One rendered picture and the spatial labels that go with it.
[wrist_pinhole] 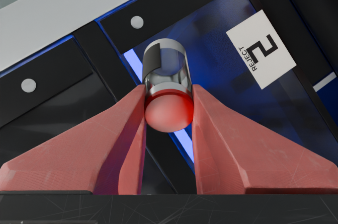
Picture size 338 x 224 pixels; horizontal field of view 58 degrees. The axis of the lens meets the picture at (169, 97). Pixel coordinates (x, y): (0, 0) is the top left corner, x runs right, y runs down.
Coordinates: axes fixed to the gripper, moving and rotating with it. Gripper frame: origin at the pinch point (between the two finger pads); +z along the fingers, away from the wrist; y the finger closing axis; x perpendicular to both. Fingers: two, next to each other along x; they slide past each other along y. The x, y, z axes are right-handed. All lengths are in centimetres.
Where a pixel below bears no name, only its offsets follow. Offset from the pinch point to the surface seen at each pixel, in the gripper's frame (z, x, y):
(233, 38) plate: 25.5, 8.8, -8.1
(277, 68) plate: 24.1, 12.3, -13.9
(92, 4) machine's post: 25.0, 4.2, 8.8
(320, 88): 30.8, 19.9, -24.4
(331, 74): 32.6, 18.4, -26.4
